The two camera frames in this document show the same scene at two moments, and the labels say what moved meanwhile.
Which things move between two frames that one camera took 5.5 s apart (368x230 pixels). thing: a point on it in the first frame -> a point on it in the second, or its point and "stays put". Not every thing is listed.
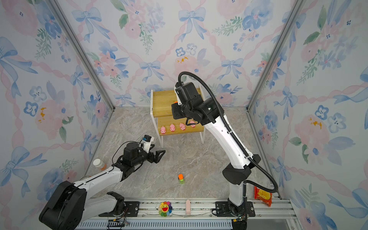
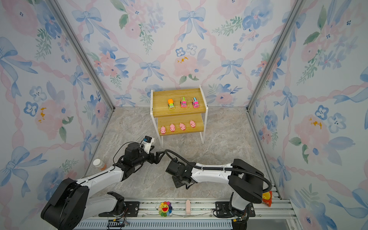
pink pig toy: x=192 y=121 stays put
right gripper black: x=175 y=109 -> x=177 y=184
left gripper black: x=157 y=158 stays put
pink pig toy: x=163 y=130 stays put
